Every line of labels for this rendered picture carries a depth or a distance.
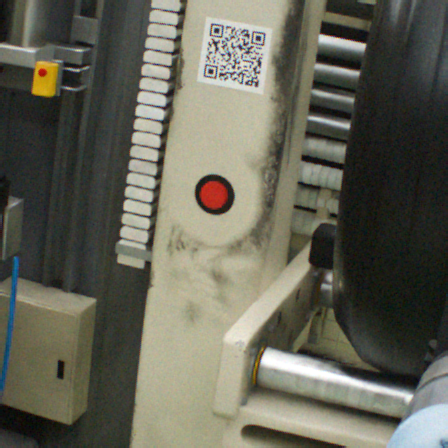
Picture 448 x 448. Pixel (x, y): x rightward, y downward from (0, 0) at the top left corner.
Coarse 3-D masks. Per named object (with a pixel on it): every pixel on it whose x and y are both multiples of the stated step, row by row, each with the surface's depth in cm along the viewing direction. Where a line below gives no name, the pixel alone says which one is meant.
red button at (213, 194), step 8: (208, 184) 143; (216, 184) 143; (200, 192) 144; (208, 192) 143; (216, 192) 143; (224, 192) 143; (208, 200) 144; (216, 200) 143; (224, 200) 143; (216, 208) 144
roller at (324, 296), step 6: (324, 276) 167; (330, 276) 165; (318, 282) 165; (324, 282) 165; (330, 282) 165; (318, 288) 165; (324, 288) 165; (330, 288) 165; (318, 294) 166; (324, 294) 165; (330, 294) 165; (318, 300) 166; (324, 300) 165; (330, 300) 165; (324, 306) 166; (330, 306) 166
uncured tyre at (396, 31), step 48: (384, 0) 120; (432, 0) 115; (384, 48) 117; (432, 48) 114; (384, 96) 116; (432, 96) 114; (384, 144) 116; (432, 144) 114; (384, 192) 117; (432, 192) 115; (336, 240) 125; (384, 240) 119; (432, 240) 117; (336, 288) 129; (384, 288) 122; (432, 288) 119; (384, 336) 127; (432, 336) 124
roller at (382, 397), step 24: (264, 360) 139; (288, 360) 139; (312, 360) 139; (264, 384) 140; (288, 384) 139; (312, 384) 138; (336, 384) 137; (360, 384) 136; (384, 384) 136; (408, 384) 136; (360, 408) 138; (384, 408) 136
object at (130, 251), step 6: (120, 240) 151; (120, 246) 150; (126, 246) 150; (132, 246) 150; (120, 252) 150; (126, 252) 150; (132, 252) 150; (138, 252) 149; (144, 252) 149; (150, 252) 149; (138, 258) 149; (144, 258) 149; (150, 258) 149; (150, 264) 151
